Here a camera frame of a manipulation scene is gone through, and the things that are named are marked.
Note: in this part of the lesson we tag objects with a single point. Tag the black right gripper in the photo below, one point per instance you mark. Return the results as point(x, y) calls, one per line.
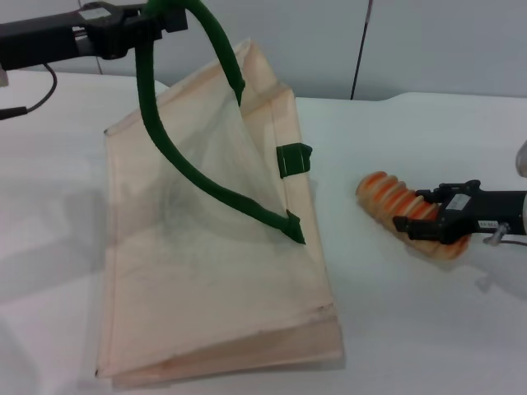
point(490, 212)

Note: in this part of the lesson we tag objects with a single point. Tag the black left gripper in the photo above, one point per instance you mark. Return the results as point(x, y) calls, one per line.
point(41, 41)

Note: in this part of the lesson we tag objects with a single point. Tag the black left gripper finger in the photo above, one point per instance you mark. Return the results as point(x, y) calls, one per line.
point(175, 20)

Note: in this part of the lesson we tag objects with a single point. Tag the orange striped bread loaf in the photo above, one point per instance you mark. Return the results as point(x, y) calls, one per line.
point(383, 197)

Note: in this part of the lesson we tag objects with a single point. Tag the thin black vertical strip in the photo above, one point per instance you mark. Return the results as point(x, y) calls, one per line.
point(359, 57)

